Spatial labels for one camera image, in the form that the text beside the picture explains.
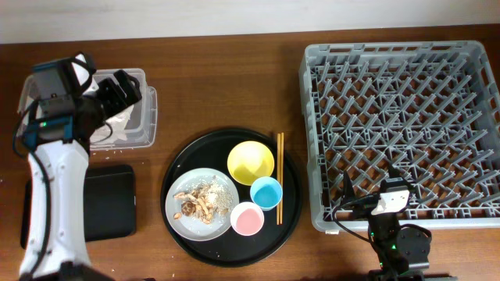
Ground clear plastic waste bin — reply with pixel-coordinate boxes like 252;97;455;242
14;68;158;153

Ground yellow bowl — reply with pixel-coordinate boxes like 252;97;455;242
227;140;275;186

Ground food scraps on plate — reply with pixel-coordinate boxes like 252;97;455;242
173;176;234;225

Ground right wooden chopstick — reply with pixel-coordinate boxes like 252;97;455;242
278;133;284;225

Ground left wooden chopstick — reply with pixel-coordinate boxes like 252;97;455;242
276;133;282;226

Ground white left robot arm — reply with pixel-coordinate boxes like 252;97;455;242
12;52;142;280

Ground grey plate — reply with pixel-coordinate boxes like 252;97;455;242
164;168;239;241

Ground grey dishwasher rack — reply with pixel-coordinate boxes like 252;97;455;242
298;41;499;234

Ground round black serving tray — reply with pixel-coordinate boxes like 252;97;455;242
161;128;303;267

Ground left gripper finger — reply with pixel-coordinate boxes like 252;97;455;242
113;69;142;105
96;78;127;117

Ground black rectangular tray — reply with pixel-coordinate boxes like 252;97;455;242
20;164;138;251

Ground wooden chopstick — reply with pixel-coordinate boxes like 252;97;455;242
276;133;282;226
278;133;284;225

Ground blue cup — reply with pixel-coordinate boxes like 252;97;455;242
250;176;283;211

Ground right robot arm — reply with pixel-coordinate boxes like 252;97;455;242
334;166;456;280

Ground pink cup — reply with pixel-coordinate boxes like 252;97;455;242
230;202;265;237

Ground white tissue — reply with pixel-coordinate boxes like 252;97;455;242
91;105;134;145

